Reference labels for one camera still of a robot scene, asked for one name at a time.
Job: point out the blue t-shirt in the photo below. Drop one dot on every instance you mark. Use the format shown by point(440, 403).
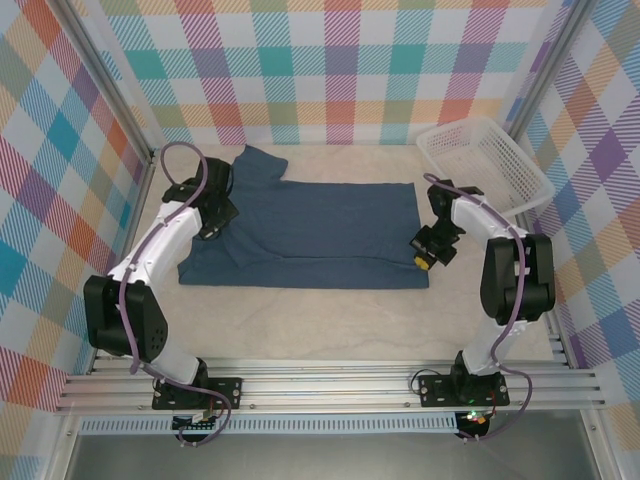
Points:
point(325, 230)

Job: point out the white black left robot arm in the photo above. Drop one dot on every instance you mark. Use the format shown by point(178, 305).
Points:
point(150, 260)

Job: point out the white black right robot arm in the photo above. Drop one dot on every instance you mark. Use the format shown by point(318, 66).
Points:
point(515, 280)

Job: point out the white plastic basket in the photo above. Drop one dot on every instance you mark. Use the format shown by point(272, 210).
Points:
point(480, 160)

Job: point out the small circuit board green light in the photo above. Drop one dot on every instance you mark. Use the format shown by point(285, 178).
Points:
point(475, 417)

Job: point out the grey metal panel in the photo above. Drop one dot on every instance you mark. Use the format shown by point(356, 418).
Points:
point(325, 457)

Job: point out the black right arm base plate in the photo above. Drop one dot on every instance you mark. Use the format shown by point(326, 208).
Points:
point(435, 390)

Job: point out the aluminium mounting rail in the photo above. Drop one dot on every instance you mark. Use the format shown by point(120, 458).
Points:
point(325, 385)

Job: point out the aluminium frame post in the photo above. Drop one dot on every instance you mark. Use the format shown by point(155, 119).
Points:
point(107, 82)
point(550, 65)

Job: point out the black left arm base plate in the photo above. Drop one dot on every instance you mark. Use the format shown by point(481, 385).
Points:
point(225, 392)

